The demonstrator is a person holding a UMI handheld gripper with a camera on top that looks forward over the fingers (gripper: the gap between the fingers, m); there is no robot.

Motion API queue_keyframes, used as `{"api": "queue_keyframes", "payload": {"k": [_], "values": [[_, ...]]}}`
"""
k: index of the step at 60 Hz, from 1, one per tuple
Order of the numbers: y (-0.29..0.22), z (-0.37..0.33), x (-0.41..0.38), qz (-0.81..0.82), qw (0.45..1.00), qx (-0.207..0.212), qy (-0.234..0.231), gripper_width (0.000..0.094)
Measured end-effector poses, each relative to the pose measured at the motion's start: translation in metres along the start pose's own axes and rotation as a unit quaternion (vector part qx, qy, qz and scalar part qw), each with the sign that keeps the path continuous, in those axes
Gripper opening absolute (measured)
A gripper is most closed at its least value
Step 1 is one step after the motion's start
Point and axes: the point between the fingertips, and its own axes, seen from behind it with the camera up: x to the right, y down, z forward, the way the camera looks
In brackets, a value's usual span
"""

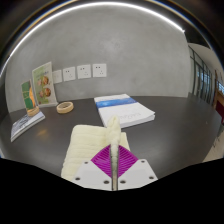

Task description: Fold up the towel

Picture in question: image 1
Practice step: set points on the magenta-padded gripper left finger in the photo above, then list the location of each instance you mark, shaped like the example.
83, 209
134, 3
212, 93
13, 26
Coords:
100, 166

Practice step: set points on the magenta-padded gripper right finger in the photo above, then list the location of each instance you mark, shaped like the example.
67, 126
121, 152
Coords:
131, 168

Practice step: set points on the cream ribbed towel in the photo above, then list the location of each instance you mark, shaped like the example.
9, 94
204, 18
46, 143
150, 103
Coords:
86, 143

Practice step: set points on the white book with blue band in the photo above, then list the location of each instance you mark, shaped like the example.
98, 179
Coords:
126, 110

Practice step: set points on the beige tape roll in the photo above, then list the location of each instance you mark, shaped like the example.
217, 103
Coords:
58, 107

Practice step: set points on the grey cover book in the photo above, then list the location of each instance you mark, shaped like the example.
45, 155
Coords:
25, 125

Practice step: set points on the orange card in wooden stand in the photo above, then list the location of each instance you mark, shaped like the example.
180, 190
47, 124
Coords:
28, 96

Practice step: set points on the green menu stand sign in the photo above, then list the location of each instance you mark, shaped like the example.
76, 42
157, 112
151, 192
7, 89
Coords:
43, 83

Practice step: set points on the black framed glass partition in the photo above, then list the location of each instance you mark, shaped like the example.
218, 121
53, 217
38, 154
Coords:
203, 80

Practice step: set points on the white ceiling light strip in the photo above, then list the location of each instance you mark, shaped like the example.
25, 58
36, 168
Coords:
100, 4

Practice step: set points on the white wall socket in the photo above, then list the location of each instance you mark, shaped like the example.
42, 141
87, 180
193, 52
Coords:
57, 76
84, 71
69, 74
99, 70

